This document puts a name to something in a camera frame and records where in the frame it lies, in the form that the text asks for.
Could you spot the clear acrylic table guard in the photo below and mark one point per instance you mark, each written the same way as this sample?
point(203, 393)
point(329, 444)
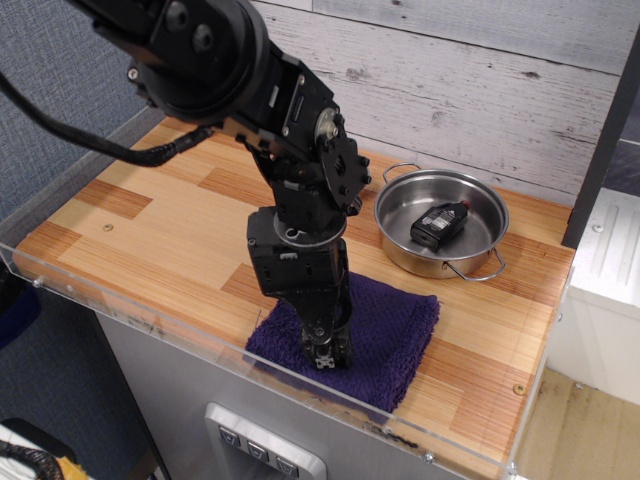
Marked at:
point(161, 255)

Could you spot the dark grey right post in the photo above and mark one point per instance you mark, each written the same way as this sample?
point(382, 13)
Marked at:
point(613, 127)

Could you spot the purple towel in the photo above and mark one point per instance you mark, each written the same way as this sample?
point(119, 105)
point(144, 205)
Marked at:
point(390, 330)

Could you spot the small black bottle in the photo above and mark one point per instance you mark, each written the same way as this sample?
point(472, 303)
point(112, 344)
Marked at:
point(440, 224)

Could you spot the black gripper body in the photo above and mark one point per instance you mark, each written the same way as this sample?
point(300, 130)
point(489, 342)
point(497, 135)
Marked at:
point(312, 279)

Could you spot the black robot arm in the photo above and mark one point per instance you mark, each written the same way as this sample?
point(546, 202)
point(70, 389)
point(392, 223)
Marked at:
point(213, 65)

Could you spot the white aluminium box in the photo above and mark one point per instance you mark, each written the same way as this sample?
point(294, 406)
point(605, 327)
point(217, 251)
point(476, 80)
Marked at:
point(596, 338)

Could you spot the silver cabinet with dispenser panel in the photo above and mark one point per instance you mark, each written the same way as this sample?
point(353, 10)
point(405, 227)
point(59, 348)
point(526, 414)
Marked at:
point(217, 412)

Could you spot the blue object at left edge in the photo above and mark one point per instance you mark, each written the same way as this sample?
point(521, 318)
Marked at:
point(19, 316)

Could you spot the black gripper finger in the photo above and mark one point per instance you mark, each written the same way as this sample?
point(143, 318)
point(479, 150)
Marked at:
point(342, 349)
point(321, 357)

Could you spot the metal pot with handles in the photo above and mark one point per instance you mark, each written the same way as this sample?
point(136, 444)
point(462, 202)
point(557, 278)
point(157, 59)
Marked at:
point(472, 254)

